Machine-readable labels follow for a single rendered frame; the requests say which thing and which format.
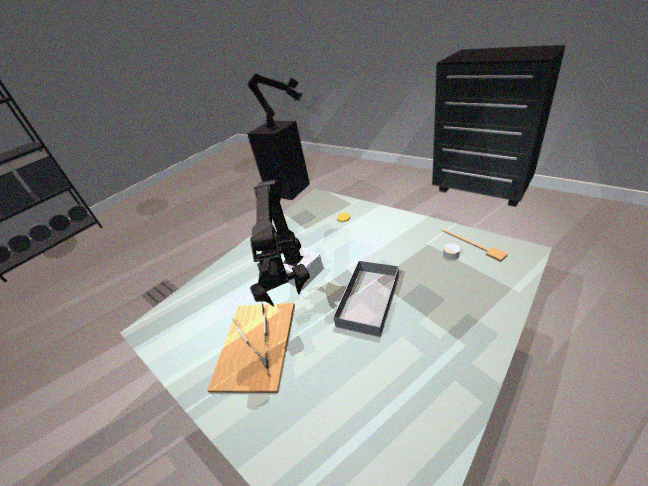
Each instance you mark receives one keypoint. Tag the wooden board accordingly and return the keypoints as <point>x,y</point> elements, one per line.
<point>239,368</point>

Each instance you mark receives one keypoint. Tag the white short cylinder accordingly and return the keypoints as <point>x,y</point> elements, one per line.
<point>451,251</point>

